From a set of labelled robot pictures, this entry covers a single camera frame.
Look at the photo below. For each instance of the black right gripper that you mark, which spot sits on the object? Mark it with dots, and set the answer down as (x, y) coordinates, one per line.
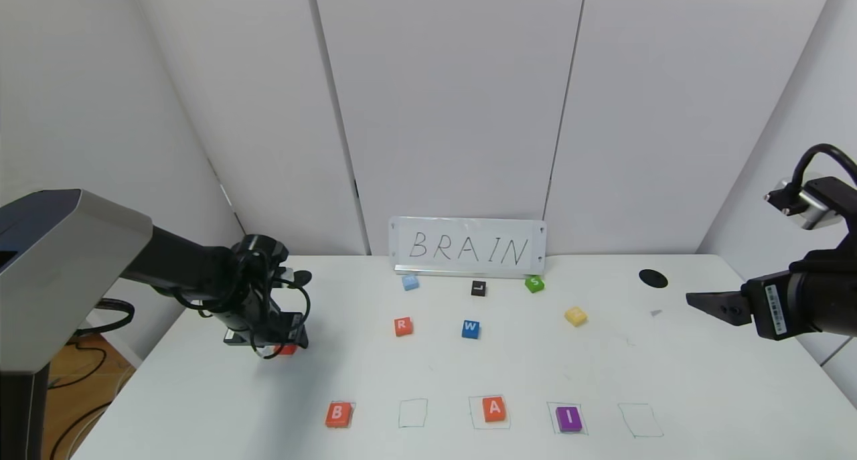
(771, 310)

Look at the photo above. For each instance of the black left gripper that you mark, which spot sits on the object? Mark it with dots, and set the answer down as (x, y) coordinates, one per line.
(268, 331)

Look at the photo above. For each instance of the orange block letter A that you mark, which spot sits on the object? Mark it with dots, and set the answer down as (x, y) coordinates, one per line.
(494, 408)
(286, 350)

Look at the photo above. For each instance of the orange block letter R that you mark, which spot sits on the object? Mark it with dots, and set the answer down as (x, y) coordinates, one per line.
(403, 326)

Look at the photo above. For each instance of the yellow letter block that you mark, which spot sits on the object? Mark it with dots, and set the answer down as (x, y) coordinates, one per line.
(576, 316)

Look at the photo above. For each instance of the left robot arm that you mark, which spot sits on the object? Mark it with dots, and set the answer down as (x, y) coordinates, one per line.
(67, 246)

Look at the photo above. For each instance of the black round table grommet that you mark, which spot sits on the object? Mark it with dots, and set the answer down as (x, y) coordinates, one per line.
(304, 277)
(653, 278)

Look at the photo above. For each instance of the orange block letter B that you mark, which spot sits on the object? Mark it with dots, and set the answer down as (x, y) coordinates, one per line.
(339, 414)

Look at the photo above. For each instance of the light blue letter block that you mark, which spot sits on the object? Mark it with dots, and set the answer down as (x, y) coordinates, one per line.
(410, 282)

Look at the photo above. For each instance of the green block letter S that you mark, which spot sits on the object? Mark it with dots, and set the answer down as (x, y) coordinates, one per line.
(534, 284)

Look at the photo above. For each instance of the purple block letter I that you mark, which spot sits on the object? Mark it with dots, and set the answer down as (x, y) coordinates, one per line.
(568, 419)

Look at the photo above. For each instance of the blue block letter W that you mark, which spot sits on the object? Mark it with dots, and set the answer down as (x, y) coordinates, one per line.
(471, 329)

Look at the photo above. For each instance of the black block letter L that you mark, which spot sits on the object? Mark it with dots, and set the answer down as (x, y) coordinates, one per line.
(478, 288)

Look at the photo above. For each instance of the white sign reading BRAIN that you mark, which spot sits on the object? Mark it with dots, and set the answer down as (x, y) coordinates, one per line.
(469, 247)

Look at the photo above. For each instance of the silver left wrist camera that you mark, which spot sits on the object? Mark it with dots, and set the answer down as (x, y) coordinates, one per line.
(238, 338)

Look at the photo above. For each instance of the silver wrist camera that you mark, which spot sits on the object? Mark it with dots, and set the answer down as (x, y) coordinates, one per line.
(813, 205)
(238, 338)

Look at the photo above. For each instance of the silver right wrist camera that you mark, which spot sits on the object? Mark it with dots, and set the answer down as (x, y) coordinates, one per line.
(813, 205)

